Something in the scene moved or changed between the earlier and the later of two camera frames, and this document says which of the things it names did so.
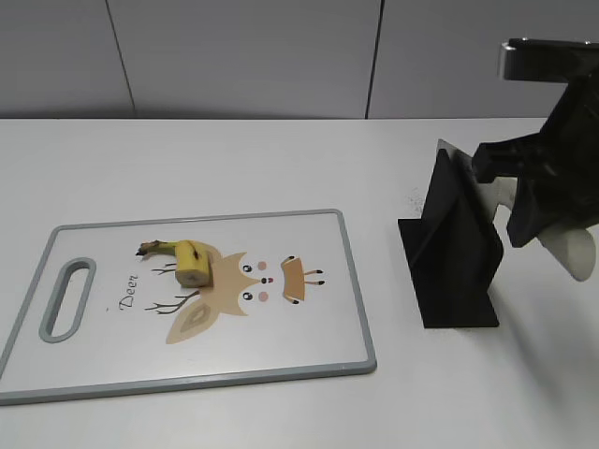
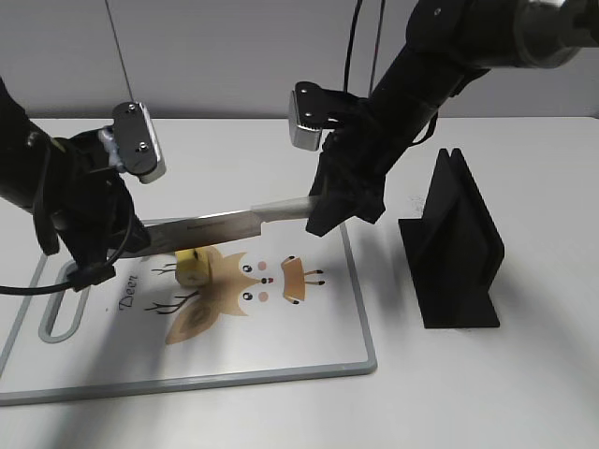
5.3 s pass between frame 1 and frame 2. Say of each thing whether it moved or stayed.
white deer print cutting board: stayed
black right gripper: moved
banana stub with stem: stayed
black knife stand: stayed
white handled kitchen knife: moved
